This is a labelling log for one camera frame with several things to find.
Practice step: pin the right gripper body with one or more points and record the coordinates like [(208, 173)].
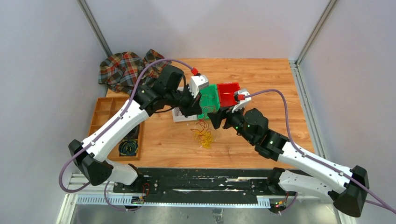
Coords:
[(234, 120)]

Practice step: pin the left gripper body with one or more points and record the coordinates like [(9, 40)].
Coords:
[(188, 101)]

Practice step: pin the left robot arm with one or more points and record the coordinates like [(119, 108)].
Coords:
[(91, 154)]

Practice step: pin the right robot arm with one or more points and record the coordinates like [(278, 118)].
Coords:
[(329, 181)]

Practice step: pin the white plastic bin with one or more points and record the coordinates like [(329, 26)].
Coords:
[(179, 117)]

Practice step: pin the green plastic bin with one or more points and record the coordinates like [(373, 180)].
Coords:
[(209, 101)]

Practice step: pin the red plastic bin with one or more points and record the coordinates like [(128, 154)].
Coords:
[(226, 93)]

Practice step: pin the wooden compartment tray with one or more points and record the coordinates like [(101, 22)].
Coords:
[(130, 146)]

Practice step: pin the plaid cloth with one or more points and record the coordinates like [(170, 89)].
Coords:
[(119, 72)]

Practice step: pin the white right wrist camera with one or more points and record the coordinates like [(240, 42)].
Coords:
[(242, 98)]

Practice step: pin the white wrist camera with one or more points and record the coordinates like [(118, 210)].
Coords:
[(242, 98), (197, 83)]

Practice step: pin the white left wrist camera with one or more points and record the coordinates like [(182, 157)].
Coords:
[(197, 83)]

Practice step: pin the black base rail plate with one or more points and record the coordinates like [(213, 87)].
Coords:
[(204, 186)]

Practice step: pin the right aluminium table rail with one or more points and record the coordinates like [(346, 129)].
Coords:
[(307, 109)]

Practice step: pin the left aluminium frame post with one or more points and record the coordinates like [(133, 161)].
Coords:
[(94, 26)]

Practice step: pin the aluminium frame post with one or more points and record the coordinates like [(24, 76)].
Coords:
[(94, 26), (316, 30)]

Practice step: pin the right aluminium frame post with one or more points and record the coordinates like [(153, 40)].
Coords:
[(316, 30)]

